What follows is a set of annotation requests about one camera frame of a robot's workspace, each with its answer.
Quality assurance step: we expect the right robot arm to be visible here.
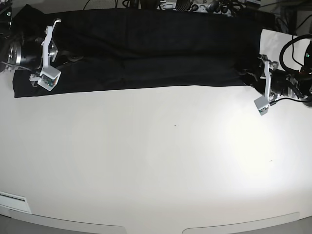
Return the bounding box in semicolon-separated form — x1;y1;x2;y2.
0;0;61;90

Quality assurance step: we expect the black T-shirt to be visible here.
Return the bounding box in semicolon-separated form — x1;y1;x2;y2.
13;5;263;98

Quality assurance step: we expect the white label plate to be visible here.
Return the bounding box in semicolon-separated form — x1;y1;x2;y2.
0;192;32;214

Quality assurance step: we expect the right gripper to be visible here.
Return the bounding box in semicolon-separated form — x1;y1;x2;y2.
19;19;61;81

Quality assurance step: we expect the white power strip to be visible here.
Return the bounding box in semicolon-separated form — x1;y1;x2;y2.
158;1;232;17

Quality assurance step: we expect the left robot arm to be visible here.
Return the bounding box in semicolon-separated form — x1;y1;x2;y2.
254;34;312;115

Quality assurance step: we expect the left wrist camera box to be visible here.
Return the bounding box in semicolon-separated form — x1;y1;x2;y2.
254;96;270;116

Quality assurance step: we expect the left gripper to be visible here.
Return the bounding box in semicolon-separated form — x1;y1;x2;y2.
258;55;288;102

